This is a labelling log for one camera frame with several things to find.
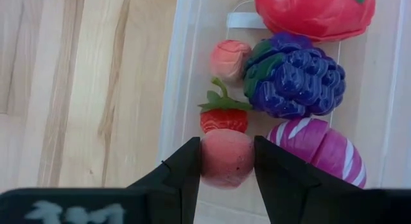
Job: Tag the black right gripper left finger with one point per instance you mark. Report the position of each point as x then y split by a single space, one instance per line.
180 192

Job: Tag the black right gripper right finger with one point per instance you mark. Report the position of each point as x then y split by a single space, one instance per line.
289 195

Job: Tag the large fuzzy pink peach toy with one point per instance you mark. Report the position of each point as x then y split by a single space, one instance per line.
226 160

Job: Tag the pink white striped onion toy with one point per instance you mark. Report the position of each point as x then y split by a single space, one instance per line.
327 147

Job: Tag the red strawberry toy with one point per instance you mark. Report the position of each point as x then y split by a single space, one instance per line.
224 121

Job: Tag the purple grape bunch toy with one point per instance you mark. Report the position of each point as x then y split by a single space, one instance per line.
295 79

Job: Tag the small ridged peach toy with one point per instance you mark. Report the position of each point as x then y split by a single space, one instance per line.
228 60

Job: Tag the clear plastic tupperware container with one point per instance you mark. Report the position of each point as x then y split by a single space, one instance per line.
192 89

